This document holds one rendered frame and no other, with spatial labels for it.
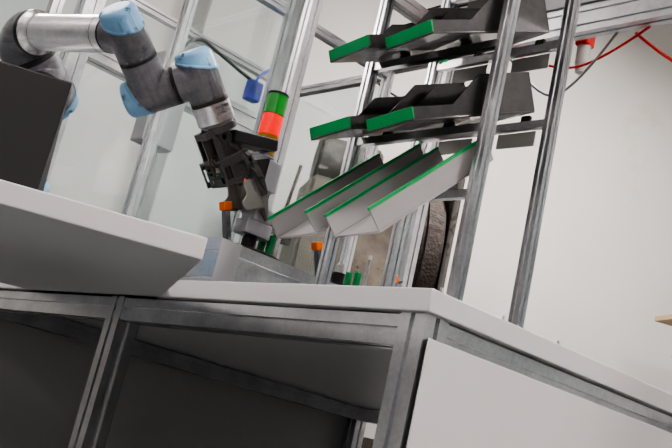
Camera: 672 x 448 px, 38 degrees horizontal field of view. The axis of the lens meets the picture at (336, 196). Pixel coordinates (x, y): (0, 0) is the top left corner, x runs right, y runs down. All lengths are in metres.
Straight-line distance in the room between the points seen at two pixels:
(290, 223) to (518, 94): 0.47
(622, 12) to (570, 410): 1.71
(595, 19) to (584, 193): 4.14
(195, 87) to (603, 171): 5.52
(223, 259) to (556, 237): 5.32
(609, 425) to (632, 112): 5.99
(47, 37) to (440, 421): 1.19
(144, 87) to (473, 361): 0.91
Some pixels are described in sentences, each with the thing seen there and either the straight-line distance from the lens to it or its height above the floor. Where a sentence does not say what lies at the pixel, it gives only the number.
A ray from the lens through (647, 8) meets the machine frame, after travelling 2.94.
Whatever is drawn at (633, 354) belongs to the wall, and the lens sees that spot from 7.12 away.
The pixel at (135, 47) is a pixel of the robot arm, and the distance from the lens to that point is 1.89.
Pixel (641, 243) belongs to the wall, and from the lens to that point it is 7.26.
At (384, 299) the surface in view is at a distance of 1.27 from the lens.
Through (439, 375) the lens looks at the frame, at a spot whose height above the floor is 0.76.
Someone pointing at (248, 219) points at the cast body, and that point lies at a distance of 1.95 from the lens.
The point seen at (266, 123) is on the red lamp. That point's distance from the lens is 2.25.
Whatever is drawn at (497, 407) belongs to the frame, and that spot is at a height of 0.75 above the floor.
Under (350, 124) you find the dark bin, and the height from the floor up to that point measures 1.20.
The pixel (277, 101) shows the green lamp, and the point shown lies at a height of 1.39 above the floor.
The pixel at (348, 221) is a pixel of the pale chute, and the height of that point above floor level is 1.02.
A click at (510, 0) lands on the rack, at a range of 1.78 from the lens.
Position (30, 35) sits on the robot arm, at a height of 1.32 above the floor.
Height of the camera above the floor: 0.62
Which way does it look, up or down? 15 degrees up
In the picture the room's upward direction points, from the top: 13 degrees clockwise
